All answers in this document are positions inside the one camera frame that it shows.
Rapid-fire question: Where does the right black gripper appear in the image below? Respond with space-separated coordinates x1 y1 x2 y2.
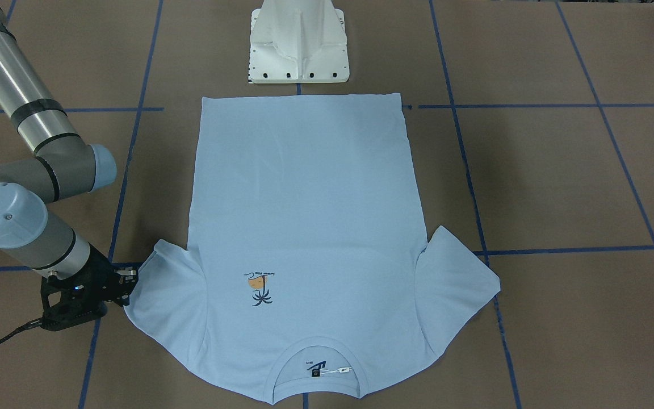
66 245 138 307

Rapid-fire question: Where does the light blue t-shirt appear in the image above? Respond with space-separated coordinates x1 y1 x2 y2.
125 93 500 404

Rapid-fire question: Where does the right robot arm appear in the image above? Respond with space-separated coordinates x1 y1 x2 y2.
0 7 137 306

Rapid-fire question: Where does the white garment hang tag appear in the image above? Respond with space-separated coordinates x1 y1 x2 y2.
320 367 354 375

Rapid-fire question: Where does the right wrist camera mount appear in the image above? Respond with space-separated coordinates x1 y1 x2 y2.
40 276 107 331

